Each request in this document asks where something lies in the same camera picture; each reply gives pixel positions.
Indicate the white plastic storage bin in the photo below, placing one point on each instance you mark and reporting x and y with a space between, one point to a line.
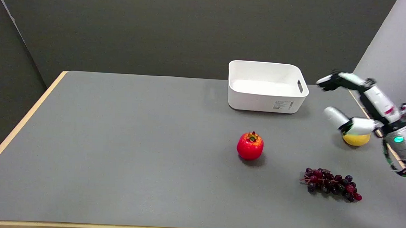
266 86

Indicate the red pomegranate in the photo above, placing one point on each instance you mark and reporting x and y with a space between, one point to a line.
250 146

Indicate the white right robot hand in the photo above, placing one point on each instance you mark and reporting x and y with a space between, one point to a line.
378 101

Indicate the yellow pear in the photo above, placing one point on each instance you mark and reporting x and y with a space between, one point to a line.
356 139

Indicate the dark red grape bunch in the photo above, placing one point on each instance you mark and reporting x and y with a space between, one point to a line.
331 183

